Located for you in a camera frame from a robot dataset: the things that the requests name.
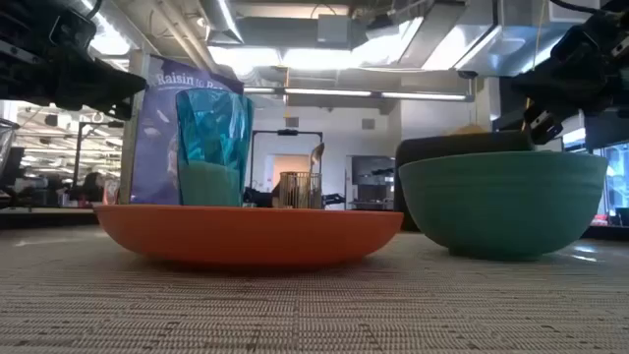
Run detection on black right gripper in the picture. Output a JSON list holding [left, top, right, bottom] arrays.
[[510, 0, 629, 146]]

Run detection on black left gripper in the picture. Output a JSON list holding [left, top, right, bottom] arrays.
[[0, 0, 147, 121]]

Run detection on purple raisin cereal box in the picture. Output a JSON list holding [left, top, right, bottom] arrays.
[[119, 48, 246, 207]]

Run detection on gold spoon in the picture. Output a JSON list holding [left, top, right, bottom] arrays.
[[309, 142, 326, 174]]

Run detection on person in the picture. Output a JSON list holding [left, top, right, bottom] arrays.
[[78, 171, 108, 204]]

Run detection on teal translucent plastic cup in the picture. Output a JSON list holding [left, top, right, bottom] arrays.
[[175, 88, 255, 207]]

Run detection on black toaster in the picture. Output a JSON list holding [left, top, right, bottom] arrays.
[[393, 130, 537, 232]]

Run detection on teal bowl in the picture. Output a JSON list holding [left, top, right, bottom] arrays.
[[398, 150, 609, 262]]

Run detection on white milk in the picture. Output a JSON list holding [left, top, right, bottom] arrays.
[[178, 160, 243, 207]]

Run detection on orange plate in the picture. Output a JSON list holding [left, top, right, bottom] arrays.
[[92, 204, 405, 270]]

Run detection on long ceiling light fixture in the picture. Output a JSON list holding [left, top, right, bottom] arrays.
[[242, 86, 469, 102]]

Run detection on grey woven placemat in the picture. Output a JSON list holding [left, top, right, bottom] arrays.
[[0, 224, 629, 354]]

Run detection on black background frame stand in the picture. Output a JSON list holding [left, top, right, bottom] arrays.
[[249, 129, 324, 191]]

